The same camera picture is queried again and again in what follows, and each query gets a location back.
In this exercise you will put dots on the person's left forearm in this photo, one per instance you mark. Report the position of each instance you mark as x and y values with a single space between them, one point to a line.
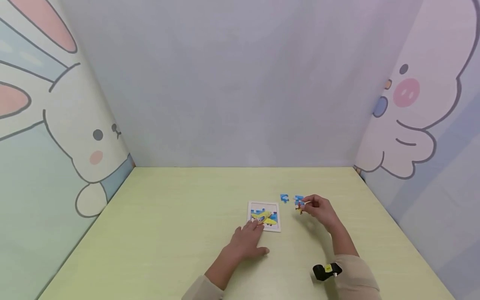
215 275

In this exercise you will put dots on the person's right hand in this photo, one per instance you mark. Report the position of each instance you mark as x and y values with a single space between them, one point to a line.
324 212

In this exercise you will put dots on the person's left fingers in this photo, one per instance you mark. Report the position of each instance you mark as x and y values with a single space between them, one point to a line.
250 227

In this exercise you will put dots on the person's left hand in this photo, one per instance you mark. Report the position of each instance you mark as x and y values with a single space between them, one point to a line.
245 243

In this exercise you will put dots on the person's right fingers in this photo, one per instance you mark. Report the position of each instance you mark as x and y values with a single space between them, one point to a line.
309 206

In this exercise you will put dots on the person's left thumb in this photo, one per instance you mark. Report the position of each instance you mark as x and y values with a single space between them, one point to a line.
261 251

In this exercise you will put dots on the airplane jigsaw puzzle board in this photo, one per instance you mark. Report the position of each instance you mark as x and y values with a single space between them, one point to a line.
269 216

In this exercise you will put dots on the black wrist band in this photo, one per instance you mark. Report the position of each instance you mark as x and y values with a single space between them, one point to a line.
325 271

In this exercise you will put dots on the person's right forearm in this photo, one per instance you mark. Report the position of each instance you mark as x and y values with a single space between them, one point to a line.
352 266

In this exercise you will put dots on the blue and orange puzzle piece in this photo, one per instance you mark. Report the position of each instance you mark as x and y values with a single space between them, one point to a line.
299 202

